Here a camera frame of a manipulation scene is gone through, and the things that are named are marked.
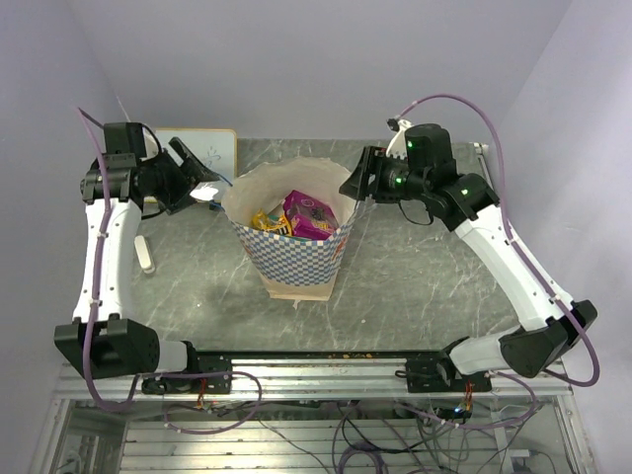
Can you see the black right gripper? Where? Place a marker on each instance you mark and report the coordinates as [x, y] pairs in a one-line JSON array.
[[352, 186]]

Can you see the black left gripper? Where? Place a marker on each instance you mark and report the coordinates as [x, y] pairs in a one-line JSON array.
[[179, 197]]

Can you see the purple snack pouch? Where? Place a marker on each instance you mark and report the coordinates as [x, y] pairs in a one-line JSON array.
[[309, 217]]

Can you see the blue checkered paper bag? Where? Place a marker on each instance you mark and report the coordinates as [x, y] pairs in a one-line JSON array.
[[290, 267]]

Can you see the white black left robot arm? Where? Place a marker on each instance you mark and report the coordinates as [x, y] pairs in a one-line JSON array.
[[103, 339]]

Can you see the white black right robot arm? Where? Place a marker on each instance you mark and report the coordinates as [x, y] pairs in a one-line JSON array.
[[418, 164]]

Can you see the yellow candy packet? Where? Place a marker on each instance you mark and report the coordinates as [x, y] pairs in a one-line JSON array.
[[278, 225]]

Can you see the small whiteboard yellow frame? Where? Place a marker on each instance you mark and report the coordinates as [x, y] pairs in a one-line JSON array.
[[215, 148]]

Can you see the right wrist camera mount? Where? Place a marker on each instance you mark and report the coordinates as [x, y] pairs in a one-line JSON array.
[[397, 147]]

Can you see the aluminium rail frame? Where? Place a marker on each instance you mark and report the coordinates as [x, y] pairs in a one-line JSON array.
[[314, 412]]

